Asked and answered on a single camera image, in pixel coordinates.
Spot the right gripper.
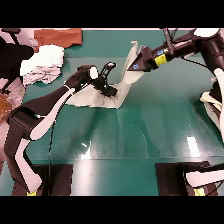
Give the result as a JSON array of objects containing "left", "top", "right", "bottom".
[{"left": 127, "top": 46, "right": 158, "bottom": 73}]

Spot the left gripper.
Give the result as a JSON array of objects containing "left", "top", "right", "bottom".
[{"left": 89, "top": 76, "right": 119, "bottom": 98}]

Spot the beige shirt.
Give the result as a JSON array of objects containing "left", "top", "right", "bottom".
[{"left": 65, "top": 40, "right": 148, "bottom": 110}]

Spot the pale pink garment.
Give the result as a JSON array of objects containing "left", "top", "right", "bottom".
[{"left": 22, "top": 64, "right": 62, "bottom": 87}]

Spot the white garment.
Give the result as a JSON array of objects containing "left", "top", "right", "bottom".
[{"left": 19, "top": 44, "right": 65, "bottom": 77}]

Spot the orange garment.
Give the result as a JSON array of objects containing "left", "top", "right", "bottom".
[{"left": 33, "top": 28, "right": 83, "bottom": 50}]

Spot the pale yellow garment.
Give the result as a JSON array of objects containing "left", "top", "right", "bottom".
[{"left": 199, "top": 90, "right": 224, "bottom": 116}]

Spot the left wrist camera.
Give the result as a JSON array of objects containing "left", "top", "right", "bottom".
[{"left": 99, "top": 61, "right": 117, "bottom": 83}]

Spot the black cable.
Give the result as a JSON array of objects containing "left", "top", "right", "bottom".
[
  {"left": 47, "top": 120, "right": 56, "bottom": 197},
  {"left": 181, "top": 54, "right": 215, "bottom": 72}
]

